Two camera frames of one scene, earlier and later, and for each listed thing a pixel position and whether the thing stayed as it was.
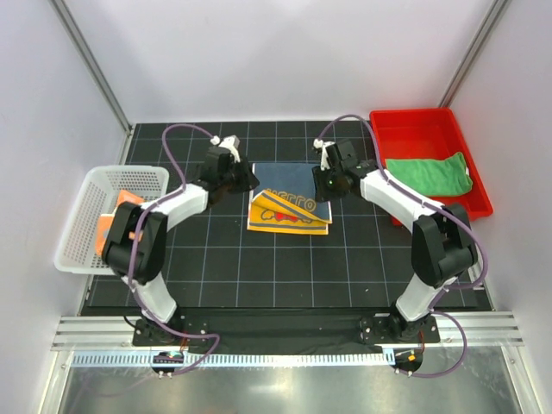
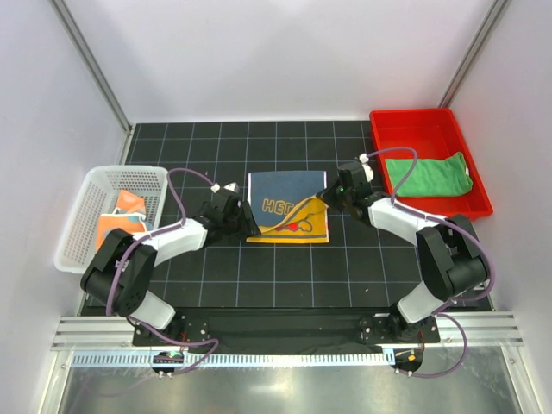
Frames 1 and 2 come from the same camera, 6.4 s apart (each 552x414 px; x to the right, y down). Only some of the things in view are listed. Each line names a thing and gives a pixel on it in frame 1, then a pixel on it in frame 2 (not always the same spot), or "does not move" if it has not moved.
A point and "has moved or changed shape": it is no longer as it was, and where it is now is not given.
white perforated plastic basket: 77,252 does not move
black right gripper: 322,193 to 328,196
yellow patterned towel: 284,200 has moved or changed shape
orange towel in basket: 105,221 does not move
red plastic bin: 410,134 does not move
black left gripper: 247,180 to 250,227
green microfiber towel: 442,177 does not move
